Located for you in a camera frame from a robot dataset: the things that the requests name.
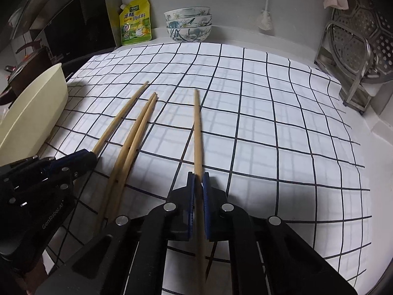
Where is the stainless steel rack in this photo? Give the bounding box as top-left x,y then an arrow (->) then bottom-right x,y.
315,21 -> 381,113

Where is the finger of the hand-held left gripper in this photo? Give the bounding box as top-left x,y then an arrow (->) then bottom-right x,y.
40,149 -> 93,166
61,152 -> 99,188

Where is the white cord with plug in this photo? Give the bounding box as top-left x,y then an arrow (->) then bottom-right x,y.
257,0 -> 274,34

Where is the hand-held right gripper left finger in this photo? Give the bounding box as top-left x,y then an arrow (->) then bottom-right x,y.
35,172 -> 195,295

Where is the black range hood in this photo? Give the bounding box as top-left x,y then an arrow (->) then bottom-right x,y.
0,0 -> 102,37

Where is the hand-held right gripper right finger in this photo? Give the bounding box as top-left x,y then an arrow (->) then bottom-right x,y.
201,172 -> 358,295

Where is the yellow seasoning pouch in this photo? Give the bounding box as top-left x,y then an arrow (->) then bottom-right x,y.
119,0 -> 152,46

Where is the cream plastic basin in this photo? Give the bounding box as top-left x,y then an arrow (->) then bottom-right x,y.
0,63 -> 69,166

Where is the perforated steel steamer plate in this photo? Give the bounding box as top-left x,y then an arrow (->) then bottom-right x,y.
332,0 -> 393,83

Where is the dark cooking pot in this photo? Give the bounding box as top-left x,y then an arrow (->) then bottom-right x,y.
4,38 -> 53,105

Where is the white black checkered cloth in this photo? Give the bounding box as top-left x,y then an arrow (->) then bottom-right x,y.
40,41 -> 372,295

